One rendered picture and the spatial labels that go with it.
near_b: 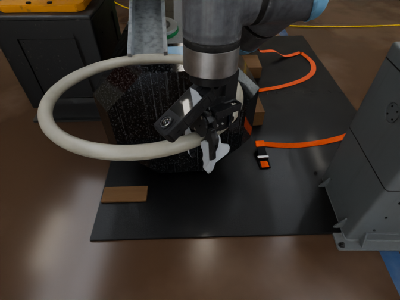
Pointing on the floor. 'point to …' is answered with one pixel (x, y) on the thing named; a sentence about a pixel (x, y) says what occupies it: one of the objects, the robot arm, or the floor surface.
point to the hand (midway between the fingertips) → (197, 162)
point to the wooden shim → (125, 194)
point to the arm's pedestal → (369, 168)
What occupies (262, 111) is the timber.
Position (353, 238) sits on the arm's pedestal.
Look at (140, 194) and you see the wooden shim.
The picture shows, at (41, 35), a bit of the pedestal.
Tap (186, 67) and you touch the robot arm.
